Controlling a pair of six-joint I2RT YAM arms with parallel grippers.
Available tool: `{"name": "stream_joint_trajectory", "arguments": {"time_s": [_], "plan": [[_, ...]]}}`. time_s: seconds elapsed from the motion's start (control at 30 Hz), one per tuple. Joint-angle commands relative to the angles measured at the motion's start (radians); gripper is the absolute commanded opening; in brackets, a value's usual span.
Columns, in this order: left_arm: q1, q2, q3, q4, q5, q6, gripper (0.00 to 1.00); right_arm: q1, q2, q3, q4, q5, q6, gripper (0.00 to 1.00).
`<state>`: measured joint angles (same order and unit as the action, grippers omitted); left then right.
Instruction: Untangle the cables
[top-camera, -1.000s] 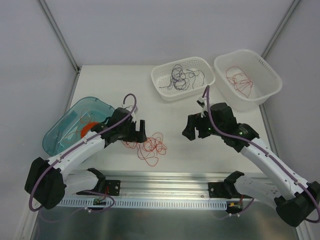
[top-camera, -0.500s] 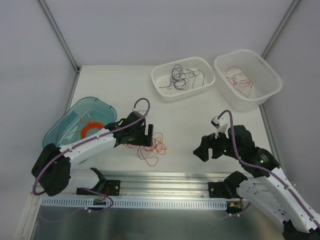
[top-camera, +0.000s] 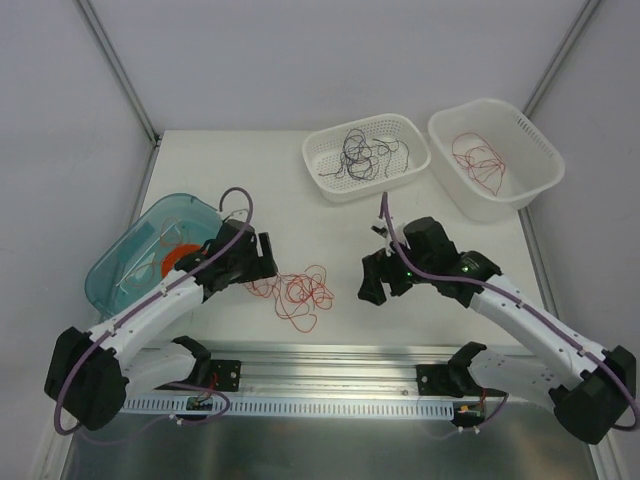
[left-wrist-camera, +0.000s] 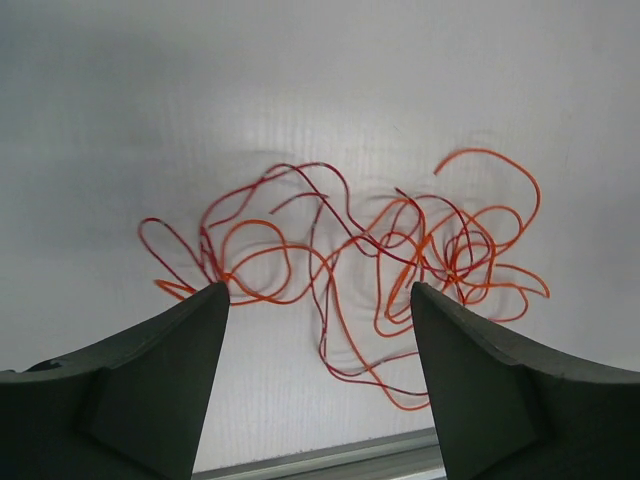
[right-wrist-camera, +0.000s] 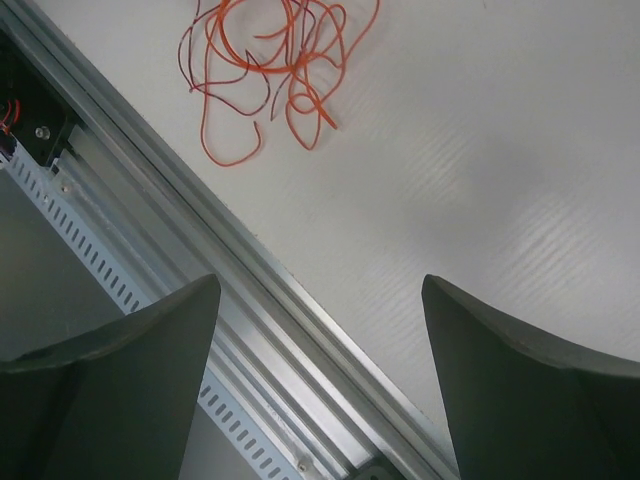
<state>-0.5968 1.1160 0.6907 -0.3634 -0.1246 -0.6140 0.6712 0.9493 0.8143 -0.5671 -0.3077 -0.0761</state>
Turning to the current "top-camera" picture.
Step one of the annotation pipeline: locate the red orange cable ball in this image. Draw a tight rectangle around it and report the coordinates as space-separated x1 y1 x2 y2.
244 264 335 334

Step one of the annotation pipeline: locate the dark purple cable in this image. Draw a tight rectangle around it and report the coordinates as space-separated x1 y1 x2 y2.
319 128 412 182

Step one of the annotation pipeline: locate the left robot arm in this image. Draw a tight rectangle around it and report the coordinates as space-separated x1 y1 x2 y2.
44 220 278 431

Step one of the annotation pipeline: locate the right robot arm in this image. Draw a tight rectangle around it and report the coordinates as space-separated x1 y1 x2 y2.
358 211 639 445

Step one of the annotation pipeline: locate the teal plastic tub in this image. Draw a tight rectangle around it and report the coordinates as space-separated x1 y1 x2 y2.
84 193 222 318

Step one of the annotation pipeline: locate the white translucent tub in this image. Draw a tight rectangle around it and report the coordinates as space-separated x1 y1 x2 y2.
427 98 565 223

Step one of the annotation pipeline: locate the white perforated basket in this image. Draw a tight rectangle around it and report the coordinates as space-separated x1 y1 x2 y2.
301 113 431 203

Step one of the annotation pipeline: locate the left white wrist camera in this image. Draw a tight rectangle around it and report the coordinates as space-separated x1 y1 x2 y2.
222 208 251 229

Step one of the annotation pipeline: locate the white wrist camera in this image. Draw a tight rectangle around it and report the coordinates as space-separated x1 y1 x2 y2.
371 217 406 255
222 208 251 229

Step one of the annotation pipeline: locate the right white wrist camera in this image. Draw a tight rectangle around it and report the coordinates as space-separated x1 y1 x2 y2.
371 217 406 255

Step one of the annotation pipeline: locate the orange cable coil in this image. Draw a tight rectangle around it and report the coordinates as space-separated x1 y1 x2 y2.
161 243 204 279

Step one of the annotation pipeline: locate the thin orange cable in tub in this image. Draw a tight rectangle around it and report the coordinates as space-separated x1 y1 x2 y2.
115 215 191 289

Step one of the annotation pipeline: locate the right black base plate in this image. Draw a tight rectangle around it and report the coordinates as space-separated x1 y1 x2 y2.
415 363 506 398

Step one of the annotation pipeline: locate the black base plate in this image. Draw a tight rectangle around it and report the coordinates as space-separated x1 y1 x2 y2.
200 359 242 392
415 363 506 398

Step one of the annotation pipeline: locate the aluminium mounting rail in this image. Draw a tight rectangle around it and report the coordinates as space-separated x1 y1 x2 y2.
62 340 599 401

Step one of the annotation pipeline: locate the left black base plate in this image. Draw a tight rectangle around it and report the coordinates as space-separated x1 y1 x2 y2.
200 359 242 392

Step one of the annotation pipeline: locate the white slotted cable duct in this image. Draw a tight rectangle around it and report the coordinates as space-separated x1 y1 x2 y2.
121 394 454 421

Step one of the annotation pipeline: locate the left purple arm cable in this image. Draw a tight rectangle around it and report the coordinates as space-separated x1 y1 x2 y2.
54 187 255 435

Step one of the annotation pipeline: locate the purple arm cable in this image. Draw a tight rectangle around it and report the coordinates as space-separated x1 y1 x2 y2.
54 187 255 435
380 192 640 432

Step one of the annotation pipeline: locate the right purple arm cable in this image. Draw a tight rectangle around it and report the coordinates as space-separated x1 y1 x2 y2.
380 192 640 432

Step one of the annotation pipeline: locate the right aluminium frame post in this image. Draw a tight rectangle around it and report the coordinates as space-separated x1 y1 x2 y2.
523 0 606 118

